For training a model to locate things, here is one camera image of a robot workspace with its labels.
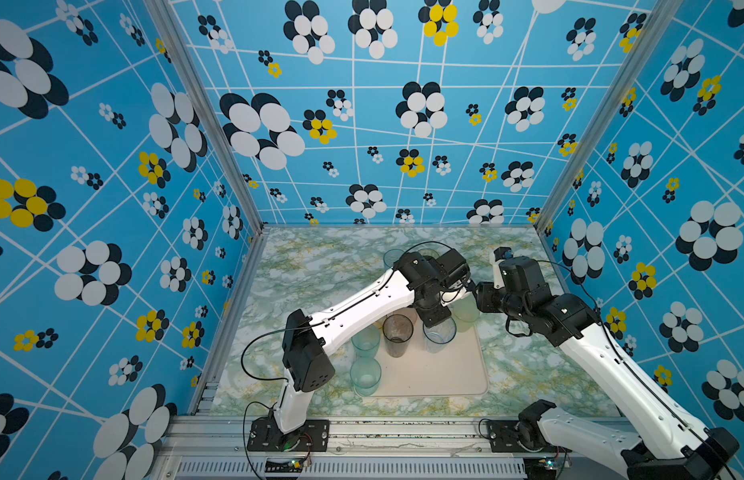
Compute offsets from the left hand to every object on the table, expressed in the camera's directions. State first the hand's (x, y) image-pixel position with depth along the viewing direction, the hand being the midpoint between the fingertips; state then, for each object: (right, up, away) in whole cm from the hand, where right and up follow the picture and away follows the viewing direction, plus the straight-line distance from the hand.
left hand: (436, 312), depth 75 cm
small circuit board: (+25, -36, -5) cm, 44 cm away
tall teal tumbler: (-19, -19, +7) cm, 27 cm away
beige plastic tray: (+9, -19, +11) cm, 23 cm away
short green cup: (+5, +2, -8) cm, 10 cm away
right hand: (+11, +6, -1) cm, 13 cm away
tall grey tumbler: (-9, -7, +11) cm, 16 cm away
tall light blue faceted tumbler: (0, -4, -5) cm, 7 cm away
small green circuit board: (-35, -36, -5) cm, 50 cm away
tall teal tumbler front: (-19, -11, +11) cm, 24 cm away
